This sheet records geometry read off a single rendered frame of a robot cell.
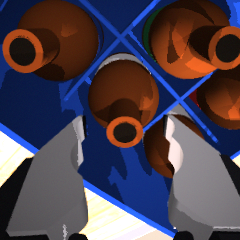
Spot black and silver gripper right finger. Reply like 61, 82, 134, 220
163, 114, 240, 240

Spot blue plastic crate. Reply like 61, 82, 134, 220
0, 0, 240, 238

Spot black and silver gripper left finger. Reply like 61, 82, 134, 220
0, 115, 89, 240

